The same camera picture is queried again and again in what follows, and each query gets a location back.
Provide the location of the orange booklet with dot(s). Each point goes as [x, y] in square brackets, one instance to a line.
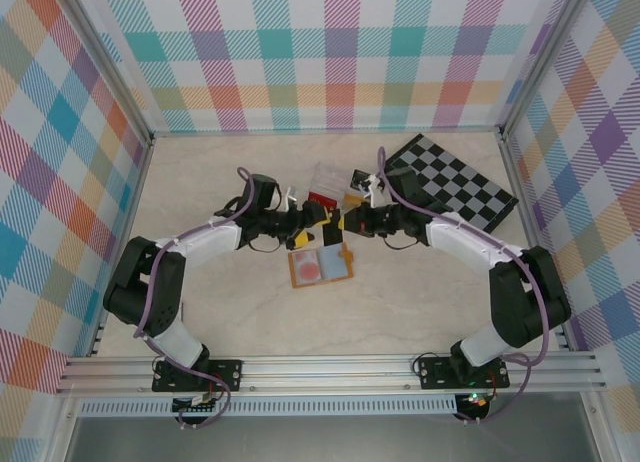
[335, 264]

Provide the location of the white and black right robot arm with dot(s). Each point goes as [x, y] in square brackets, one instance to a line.
[460, 239]

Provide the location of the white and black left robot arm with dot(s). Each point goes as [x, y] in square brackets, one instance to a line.
[210, 237]

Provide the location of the gold yellow card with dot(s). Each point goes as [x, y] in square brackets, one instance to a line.
[352, 199]

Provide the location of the pink card with red circle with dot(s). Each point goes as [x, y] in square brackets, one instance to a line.
[307, 269]

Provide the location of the clear plastic card box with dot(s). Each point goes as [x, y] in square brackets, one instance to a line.
[330, 177]

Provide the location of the black card with white mark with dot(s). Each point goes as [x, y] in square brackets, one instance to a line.
[360, 178]

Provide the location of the black and grey chessboard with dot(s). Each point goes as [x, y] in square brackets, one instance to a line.
[460, 182]

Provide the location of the small circuit board with lights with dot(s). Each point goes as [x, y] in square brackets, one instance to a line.
[474, 400]

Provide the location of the aluminium side rail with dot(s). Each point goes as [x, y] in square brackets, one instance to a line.
[121, 254]
[517, 182]

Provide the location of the aluminium rail under arm bases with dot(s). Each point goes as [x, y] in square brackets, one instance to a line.
[325, 372]

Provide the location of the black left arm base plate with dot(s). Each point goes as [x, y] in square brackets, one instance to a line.
[225, 374]

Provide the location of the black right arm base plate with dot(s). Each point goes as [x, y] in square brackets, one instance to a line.
[435, 372]

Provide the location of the aluminium frame post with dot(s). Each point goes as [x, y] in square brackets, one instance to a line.
[545, 62]
[107, 67]

